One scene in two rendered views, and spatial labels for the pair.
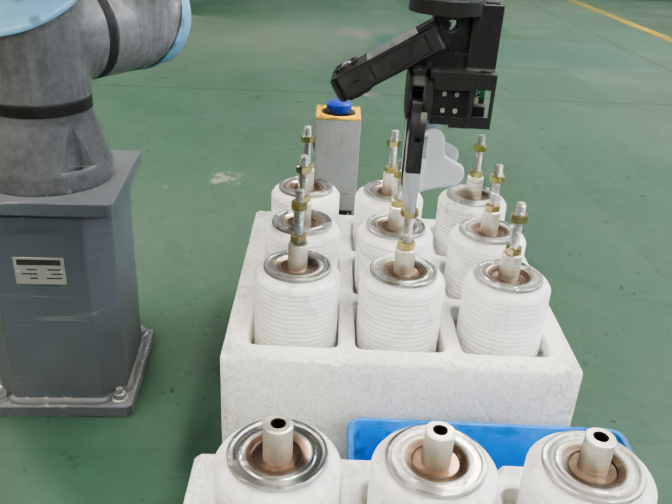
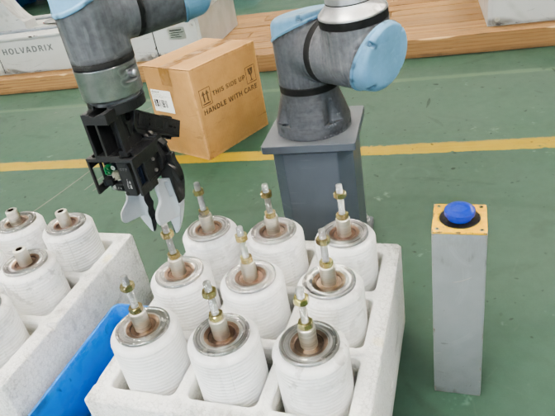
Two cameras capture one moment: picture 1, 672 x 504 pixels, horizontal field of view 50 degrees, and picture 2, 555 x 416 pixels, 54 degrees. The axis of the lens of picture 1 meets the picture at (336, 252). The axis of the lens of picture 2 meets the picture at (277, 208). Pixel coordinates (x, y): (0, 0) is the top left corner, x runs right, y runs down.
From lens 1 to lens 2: 131 cm
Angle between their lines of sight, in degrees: 94
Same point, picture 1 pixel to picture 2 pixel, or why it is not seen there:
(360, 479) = (81, 278)
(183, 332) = not seen: hidden behind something
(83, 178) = (282, 131)
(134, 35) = (318, 63)
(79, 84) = (289, 80)
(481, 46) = (97, 137)
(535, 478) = not seen: outside the picture
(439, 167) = (129, 205)
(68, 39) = (282, 53)
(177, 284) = not seen: hidden behind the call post
